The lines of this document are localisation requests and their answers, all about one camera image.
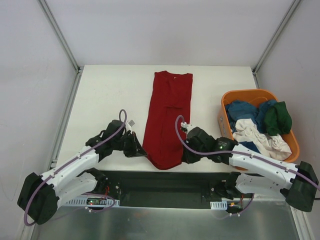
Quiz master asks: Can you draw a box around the red t-shirt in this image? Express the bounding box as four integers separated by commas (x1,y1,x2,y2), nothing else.
142,71,193,170

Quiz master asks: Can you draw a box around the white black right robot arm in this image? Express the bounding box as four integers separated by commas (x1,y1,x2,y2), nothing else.
181,122,320,213

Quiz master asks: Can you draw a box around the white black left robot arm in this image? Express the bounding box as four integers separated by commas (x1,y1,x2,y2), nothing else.
17,119,147,226

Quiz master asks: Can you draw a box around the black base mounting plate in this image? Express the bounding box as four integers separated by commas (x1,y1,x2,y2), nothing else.
88,168,243,209

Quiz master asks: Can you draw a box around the blue t-shirt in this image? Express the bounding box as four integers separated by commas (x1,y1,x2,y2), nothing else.
225,100,277,153

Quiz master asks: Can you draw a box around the white t-shirt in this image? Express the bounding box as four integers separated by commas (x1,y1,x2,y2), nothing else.
232,118,292,161

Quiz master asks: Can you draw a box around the green t-shirt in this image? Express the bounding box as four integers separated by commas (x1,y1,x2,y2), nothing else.
263,101,293,136

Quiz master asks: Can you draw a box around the right white cable duct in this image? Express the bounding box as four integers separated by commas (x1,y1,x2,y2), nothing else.
210,201,228,211

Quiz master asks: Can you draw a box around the white cable duct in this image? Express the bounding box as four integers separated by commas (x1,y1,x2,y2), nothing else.
64,196,120,208
210,201,228,211

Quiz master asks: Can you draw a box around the left white cable duct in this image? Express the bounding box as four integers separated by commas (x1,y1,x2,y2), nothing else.
64,196,120,208

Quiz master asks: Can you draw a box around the aluminium front rail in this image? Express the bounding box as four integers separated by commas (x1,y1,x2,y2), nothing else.
253,193,286,202

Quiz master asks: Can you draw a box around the right aluminium frame post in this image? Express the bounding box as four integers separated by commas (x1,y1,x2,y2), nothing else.
252,0,303,76

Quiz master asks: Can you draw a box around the aluminium frame post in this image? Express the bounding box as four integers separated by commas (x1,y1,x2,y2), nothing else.
252,0,303,76
37,0,83,73

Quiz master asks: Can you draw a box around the left aluminium frame post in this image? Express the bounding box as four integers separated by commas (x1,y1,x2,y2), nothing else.
37,0,83,73

